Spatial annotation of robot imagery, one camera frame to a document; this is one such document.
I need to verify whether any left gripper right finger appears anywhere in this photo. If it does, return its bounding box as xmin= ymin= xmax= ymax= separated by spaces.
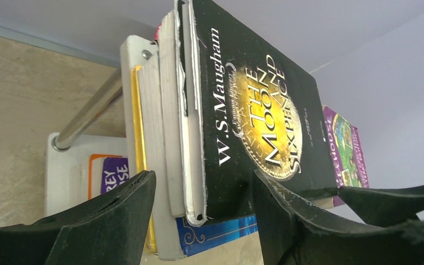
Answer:
xmin=252 ymin=170 xmax=424 ymax=264

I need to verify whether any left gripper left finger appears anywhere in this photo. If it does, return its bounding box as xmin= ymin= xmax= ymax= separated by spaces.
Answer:
xmin=0 ymin=171 xmax=156 ymax=264

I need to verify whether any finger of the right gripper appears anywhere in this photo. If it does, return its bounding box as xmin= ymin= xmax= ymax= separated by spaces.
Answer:
xmin=338 ymin=185 xmax=424 ymax=227

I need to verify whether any purple Treehouse book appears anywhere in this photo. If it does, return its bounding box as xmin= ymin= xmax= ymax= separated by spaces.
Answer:
xmin=100 ymin=157 xmax=130 ymax=194

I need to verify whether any orange Treehouse book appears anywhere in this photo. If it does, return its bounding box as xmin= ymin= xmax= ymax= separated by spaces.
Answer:
xmin=87 ymin=153 xmax=121 ymax=200

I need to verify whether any Jane Eyre book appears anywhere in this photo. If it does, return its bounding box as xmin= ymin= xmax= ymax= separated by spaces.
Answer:
xmin=137 ymin=51 xmax=259 ymax=261

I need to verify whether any black Moon Sixpence book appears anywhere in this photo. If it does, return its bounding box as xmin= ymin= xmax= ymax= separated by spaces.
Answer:
xmin=175 ymin=1 xmax=337 ymax=227

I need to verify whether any yellow book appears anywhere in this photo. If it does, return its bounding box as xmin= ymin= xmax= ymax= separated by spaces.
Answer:
xmin=130 ymin=65 xmax=157 ymax=254

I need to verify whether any Nineteen Eighty-Four blue book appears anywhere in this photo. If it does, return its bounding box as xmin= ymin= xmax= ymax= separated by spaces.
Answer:
xmin=157 ymin=11 xmax=186 ymax=217

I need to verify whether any white two-tier metal shelf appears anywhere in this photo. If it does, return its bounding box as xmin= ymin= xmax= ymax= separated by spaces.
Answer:
xmin=44 ymin=35 xmax=157 ymax=216

